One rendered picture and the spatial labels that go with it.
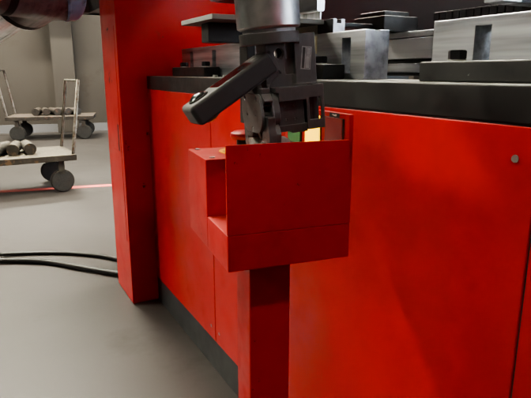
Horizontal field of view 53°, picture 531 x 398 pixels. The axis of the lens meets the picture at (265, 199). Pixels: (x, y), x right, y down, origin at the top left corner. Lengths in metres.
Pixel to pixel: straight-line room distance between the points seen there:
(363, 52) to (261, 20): 0.49
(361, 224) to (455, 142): 0.25
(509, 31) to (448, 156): 0.21
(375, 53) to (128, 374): 1.17
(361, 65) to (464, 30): 0.25
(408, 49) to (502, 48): 0.55
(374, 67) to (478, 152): 0.43
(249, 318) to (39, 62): 8.11
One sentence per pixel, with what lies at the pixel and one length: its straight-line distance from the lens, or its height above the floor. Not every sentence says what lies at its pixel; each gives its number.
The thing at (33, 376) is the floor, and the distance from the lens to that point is 1.81.
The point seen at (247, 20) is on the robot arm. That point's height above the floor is 0.95.
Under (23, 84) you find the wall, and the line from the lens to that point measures 8.75.
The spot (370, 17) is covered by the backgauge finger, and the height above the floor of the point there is 1.02.
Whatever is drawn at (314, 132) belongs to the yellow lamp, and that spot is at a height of 0.81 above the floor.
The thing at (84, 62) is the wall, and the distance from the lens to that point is 8.68.
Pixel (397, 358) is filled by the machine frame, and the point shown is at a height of 0.44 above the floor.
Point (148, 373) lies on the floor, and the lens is 1.72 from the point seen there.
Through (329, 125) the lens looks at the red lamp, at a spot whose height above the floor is 0.82.
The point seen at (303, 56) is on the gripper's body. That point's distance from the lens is 0.65.
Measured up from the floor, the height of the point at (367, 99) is 0.85.
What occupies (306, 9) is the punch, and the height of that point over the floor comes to 1.03.
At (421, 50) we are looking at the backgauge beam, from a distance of 1.34.
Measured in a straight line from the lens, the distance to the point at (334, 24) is 1.20.
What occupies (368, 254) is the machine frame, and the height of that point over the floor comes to 0.59.
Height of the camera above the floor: 0.89
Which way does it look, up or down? 14 degrees down
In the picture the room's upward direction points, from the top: straight up
